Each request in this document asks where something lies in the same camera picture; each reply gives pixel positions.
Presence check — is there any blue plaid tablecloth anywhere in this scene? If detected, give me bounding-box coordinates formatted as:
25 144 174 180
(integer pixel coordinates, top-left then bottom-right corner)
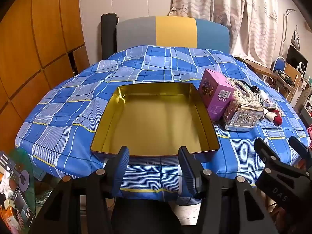
15 44 311 205

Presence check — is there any white crumpled cloth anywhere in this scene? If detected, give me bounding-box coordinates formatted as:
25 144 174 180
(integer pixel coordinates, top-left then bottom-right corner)
0 171 14 194

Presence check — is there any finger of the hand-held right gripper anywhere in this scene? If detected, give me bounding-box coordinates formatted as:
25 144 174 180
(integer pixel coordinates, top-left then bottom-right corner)
253 138 281 169
289 136 312 170

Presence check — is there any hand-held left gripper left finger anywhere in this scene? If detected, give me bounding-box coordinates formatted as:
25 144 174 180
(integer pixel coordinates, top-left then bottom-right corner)
28 146 130 234

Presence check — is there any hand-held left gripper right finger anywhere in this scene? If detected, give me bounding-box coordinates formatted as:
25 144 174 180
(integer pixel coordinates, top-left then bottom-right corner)
178 146 281 234

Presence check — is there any black rolled mat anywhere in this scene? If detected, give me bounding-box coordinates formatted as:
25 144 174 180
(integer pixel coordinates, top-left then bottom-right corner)
101 13 119 60

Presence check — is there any gold metal tin box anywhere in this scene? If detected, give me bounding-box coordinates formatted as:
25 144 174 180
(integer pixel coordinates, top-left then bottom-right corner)
90 83 220 157

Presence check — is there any green plastic basket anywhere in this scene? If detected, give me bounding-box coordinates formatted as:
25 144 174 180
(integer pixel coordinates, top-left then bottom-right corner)
0 149 37 222

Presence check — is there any black printed card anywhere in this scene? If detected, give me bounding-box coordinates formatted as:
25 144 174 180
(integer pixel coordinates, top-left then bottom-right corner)
11 186 33 225

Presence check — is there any green black power tool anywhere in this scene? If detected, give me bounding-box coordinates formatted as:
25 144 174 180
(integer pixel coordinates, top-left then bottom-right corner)
275 69 296 86

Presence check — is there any wooden board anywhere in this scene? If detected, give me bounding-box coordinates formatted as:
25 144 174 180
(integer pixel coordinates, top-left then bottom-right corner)
283 63 304 103

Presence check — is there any beige ship print curtain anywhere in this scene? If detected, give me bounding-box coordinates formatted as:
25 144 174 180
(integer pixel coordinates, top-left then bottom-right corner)
171 0 278 65

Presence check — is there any black slotted spatula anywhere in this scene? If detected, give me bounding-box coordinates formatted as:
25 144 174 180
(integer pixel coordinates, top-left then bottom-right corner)
0 151 31 192

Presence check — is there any red plush toy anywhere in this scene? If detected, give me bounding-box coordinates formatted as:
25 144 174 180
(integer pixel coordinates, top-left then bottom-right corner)
272 109 283 125

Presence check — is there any blue folding chair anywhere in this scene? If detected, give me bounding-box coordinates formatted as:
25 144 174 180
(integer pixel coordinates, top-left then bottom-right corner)
272 57 286 78

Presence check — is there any white garment steamer stand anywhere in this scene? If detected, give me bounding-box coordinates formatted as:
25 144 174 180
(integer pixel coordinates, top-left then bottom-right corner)
280 8 304 58

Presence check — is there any wooden side table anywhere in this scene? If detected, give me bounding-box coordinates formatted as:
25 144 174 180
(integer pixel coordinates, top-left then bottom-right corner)
235 57 278 78

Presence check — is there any black monitor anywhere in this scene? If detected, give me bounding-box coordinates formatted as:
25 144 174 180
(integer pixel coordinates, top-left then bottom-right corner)
286 45 308 71

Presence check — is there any wooden wardrobe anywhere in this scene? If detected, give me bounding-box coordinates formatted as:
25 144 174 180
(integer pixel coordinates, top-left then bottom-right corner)
0 0 86 132

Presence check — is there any silver ornate tissue box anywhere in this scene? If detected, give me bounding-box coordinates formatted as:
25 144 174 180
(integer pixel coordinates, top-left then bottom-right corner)
222 77 264 132

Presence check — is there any black hairpiece with beaded clip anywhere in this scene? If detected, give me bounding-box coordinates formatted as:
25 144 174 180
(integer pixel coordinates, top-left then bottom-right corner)
240 80 260 93

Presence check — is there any purple cardboard box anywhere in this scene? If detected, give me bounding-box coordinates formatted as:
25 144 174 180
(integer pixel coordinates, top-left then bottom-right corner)
198 69 236 122

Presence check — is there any orange plastic basket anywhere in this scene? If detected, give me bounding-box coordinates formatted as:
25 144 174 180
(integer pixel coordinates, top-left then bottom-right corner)
0 206 15 234

